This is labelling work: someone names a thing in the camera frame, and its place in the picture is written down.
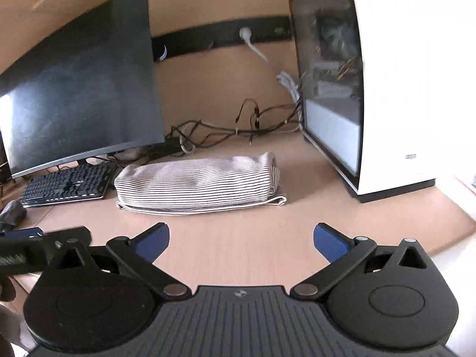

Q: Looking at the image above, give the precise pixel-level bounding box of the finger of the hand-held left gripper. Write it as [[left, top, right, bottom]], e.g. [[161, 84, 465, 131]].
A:
[[0, 228, 44, 240], [43, 226, 92, 265]]

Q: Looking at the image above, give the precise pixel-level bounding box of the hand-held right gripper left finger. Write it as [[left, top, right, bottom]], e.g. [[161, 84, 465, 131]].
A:
[[48, 223, 187, 300]]

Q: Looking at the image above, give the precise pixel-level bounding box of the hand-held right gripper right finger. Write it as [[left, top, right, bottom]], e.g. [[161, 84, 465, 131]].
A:
[[291, 223, 428, 301]]

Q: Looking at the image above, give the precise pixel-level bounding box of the beige striped sweater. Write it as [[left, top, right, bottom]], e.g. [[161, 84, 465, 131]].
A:
[[113, 152, 288, 216]]

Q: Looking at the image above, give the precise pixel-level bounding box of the black computer mouse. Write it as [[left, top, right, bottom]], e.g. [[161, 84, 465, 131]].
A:
[[0, 200, 28, 232]]

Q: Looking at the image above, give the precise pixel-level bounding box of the black keyboard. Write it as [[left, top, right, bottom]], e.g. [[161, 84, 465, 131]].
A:
[[19, 162, 120, 209]]

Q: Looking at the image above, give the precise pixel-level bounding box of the black adapter box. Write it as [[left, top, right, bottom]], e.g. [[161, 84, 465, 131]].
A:
[[160, 138, 184, 157]]

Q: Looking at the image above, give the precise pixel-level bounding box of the white sheet with red edge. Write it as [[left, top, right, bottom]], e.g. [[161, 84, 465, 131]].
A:
[[453, 174, 476, 198]]

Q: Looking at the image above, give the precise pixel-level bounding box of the black curved monitor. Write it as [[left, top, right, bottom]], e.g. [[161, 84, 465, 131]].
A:
[[0, 0, 166, 180]]

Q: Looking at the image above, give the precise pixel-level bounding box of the white computer case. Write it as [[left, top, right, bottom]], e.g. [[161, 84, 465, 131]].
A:
[[289, 0, 476, 204]]

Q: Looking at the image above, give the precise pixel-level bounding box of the black cable bundle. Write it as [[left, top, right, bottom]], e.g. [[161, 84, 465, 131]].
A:
[[165, 98, 303, 154]]

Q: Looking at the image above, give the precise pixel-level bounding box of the white coiled cable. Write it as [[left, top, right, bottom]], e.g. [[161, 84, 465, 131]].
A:
[[178, 71, 303, 154]]

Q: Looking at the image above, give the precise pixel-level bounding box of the black wall power strip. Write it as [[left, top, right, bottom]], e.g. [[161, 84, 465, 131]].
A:
[[151, 15, 292, 62]]

